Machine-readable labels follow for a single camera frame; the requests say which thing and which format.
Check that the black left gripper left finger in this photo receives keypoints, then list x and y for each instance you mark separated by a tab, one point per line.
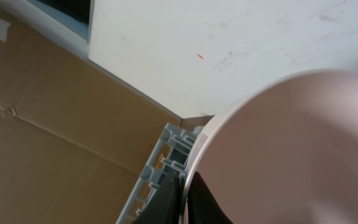
164	207

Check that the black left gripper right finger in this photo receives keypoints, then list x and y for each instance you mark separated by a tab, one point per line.
202	206

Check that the pink white bowl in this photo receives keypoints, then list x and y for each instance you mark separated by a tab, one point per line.
287	154

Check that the grey plastic dish rack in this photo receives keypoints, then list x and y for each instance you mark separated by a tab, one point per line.
170	153

